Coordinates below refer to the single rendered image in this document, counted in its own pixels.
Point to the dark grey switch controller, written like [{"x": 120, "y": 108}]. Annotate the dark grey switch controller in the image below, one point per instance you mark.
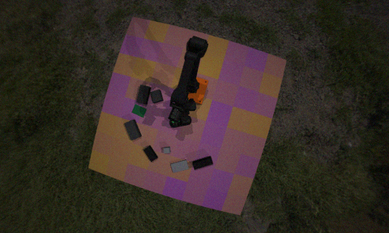
[{"x": 176, "y": 124}]

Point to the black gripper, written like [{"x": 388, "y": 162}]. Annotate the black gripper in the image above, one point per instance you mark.
[{"x": 185, "y": 119}]

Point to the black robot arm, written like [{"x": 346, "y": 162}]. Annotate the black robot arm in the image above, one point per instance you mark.
[{"x": 195, "y": 50}]

